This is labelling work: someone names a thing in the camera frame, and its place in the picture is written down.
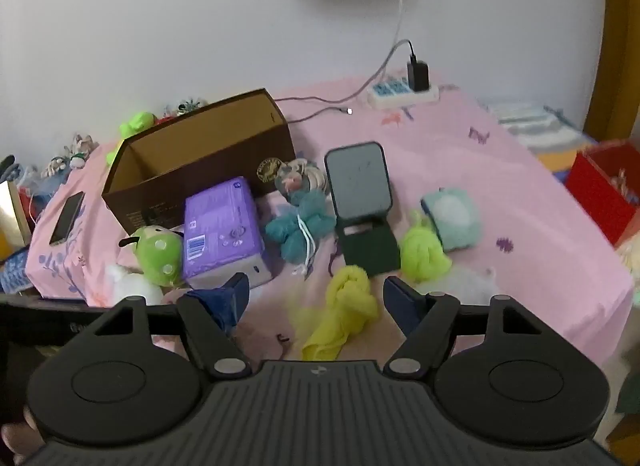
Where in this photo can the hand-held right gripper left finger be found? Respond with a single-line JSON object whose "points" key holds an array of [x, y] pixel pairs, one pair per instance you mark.
{"points": [[236, 298]]}

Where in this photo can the white plush toy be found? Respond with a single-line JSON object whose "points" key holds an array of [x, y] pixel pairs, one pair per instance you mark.
{"points": [[132, 288]]}

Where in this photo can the bright green plush figure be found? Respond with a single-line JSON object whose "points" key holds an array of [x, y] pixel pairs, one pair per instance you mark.
{"points": [[135, 125]]}

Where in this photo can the lime green towel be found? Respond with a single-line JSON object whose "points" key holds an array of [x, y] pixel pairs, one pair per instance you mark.
{"points": [[424, 251]]}

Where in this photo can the mint green plush toy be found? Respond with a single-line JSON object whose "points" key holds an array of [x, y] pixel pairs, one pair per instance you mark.
{"points": [[452, 218]]}

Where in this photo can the white power strip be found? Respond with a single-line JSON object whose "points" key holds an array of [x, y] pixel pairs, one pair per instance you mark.
{"points": [[400, 93]]}

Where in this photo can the white fluffy towel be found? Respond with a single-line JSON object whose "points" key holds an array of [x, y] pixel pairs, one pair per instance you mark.
{"points": [[465, 283]]}

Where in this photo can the folded striped blanket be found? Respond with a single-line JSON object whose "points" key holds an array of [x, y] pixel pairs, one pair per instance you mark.
{"points": [[535, 120]]}

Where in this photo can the white doll with green ribbon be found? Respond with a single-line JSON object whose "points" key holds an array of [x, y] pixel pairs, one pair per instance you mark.
{"points": [[75, 150]]}

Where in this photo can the black charger plug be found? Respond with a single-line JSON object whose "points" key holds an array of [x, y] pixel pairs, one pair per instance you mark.
{"points": [[418, 73]]}

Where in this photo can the purple tissue pack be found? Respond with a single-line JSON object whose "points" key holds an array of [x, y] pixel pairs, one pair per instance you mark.
{"points": [[220, 231]]}

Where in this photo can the smartphone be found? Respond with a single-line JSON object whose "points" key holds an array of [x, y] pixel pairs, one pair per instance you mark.
{"points": [[67, 218]]}

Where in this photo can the small panda plush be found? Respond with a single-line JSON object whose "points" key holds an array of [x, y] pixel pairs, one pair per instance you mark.
{"points": [[190, 106]]}

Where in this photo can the red box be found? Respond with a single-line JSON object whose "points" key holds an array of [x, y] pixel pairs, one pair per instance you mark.
{"points": [[600, 185]]}

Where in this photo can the brown cardboard box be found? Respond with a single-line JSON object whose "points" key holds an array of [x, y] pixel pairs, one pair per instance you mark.
{"points": [[210, 143]]}

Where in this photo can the yellow wooden frame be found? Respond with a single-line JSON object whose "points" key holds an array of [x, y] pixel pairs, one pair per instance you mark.
{"points": [[617, 45]]}

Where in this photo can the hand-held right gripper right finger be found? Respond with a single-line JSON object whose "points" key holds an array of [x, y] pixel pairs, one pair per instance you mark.
{"points": [[400, 302]]}

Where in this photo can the yellow cloth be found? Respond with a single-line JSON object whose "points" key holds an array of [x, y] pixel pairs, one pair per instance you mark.
{"points": [[347, 303]]}

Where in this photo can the dark green folding stand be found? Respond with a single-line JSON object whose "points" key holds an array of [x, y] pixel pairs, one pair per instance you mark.
{"points": [[357, 180]]}

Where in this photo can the round green plush toy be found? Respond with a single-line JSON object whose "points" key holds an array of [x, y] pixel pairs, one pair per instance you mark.
{"points": [[160, 253]]}

